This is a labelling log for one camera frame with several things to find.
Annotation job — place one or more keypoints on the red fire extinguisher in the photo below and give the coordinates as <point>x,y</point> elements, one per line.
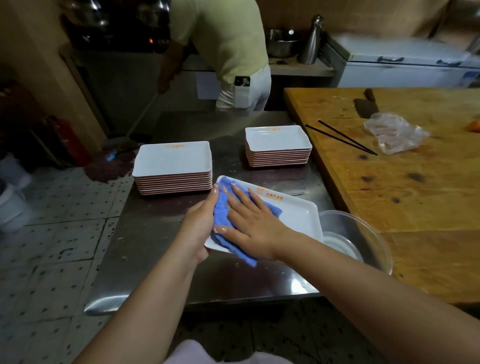
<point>71,142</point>

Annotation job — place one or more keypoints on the steel jug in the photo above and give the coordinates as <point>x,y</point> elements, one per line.
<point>311,41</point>

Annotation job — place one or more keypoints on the wooden table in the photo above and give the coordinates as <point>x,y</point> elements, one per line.
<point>420,210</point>

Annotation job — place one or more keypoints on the steel basin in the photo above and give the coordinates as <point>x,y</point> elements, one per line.
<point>283,45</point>

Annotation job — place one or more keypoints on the crumpled clear plastic bag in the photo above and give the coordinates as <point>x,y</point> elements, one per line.
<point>395,133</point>

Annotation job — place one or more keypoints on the beige side counter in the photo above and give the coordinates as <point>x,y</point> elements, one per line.
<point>300,69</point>

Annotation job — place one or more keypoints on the white plastic bucket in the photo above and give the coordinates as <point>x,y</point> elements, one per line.
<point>13,210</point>
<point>15,170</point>

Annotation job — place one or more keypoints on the orange carrot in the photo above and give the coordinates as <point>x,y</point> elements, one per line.
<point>474,125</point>

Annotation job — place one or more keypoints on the person's left hand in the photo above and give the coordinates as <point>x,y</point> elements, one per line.
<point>195,232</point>

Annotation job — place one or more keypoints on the person's left forearm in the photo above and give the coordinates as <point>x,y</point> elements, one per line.
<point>138,315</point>

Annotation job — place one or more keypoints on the steel work table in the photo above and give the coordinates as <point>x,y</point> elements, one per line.
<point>150,240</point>

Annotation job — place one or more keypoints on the blue cloth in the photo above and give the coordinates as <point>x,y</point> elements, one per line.
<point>221,210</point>

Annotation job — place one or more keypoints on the wiped plates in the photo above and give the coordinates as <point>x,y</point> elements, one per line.
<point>300,217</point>

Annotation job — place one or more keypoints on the white chest freezer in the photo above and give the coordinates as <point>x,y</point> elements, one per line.
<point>405,71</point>

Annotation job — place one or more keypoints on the dark storage rack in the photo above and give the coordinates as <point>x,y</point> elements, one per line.
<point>18,120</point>

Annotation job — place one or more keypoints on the white paper sheet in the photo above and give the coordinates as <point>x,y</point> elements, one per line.
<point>206,86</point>

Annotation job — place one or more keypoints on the clear glass bowl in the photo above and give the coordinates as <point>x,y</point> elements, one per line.
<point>356,236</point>

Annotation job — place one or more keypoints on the mop with dark red head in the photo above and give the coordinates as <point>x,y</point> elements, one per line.
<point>108,168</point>

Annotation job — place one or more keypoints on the black induction cooker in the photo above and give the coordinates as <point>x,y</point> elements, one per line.
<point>157,41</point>
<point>93,38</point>

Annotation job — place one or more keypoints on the stack of white plates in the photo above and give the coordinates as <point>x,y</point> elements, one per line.
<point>172,157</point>
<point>277,138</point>

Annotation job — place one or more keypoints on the stainless steel cabinet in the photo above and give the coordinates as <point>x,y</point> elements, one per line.
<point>112,93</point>

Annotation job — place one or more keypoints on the person's right forearm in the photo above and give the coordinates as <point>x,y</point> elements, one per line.
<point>382,300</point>

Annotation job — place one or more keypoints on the person's right hand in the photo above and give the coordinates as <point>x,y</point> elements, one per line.
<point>258,232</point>

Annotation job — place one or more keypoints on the black smartphone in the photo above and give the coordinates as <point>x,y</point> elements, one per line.
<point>242,81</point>

